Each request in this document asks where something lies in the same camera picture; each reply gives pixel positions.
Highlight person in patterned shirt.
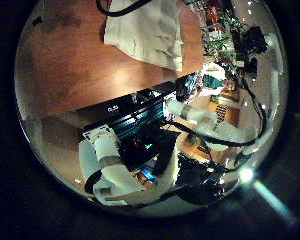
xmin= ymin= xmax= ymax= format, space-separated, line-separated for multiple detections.
xmin=175 ymin=73 xmax=204 ymax=103

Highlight black cable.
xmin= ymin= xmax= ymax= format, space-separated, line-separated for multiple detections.
xmin=163 ymin=76 xmax=269 ymax=148
xmin=95 ymin=0 xmax=153 ymax=18

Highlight white cloth garment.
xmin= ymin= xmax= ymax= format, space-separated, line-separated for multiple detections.
xmin=103 ymin=0 xmax=185 ymax=73

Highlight green potted plants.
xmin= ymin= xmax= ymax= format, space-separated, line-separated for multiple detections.
xmin=199 ymin=0 xmax=239 ymax=69

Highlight black floor vent grille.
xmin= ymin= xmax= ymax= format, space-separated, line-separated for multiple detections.
xmin=213 ymin=103 xmax=227 ymax=125

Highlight black control box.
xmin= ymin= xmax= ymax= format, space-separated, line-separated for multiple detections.
xmin=118 ymin=129 xmax=179 ymax=173

